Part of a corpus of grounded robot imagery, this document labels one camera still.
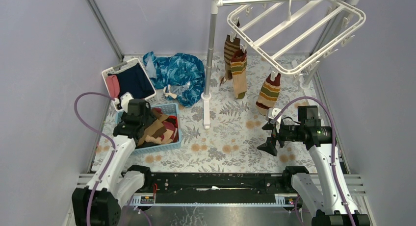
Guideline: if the red cuff multicolour sock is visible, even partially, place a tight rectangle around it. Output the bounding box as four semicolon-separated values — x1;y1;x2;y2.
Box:
230;50;247;99
256;72;281;116

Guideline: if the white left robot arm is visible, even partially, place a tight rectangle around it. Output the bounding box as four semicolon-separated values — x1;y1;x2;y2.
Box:
72;99;155;226

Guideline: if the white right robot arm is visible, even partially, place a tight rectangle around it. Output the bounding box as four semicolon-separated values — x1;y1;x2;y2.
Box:
258;106;371;226

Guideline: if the white clip drying hanger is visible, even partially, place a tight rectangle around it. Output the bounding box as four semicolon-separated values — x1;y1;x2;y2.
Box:
238;1;349;69

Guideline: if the pile of assorted socks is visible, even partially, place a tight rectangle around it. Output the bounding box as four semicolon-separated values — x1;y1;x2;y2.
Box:
136;108;180;149

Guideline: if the floral patterned table mat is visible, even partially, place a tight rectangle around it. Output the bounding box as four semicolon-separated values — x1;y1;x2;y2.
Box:
91;55;326;174

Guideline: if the light blue sock basket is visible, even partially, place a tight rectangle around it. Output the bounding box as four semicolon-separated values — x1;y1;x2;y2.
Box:
112;99;182;157

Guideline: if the blue patterned cloth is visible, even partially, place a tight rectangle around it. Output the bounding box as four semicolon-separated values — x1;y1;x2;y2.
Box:
143;51;206;107

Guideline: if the white plastic basket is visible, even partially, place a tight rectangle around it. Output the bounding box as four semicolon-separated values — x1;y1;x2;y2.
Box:
101;57;158;113

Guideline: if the silver white drying rack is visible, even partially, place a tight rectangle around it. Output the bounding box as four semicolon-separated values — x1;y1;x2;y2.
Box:
201;0;366;129

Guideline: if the dark navy folded garment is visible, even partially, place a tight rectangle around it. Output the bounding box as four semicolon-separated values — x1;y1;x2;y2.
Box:
107;63;156;110

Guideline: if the pink folded garment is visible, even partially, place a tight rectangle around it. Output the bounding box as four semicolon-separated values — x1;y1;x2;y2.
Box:
105;75;120;99

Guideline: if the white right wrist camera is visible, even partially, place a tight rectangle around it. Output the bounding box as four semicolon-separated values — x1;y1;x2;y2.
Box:
265;108;282;127

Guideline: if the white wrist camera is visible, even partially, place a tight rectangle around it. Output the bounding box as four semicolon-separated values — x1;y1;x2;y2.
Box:
111;92;134;112
265;108;282;127

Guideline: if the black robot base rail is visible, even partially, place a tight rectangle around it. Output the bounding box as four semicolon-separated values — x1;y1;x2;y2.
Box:
136;172;297;204

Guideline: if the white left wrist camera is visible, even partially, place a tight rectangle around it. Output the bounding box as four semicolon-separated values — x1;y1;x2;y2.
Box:
111;92;134;112

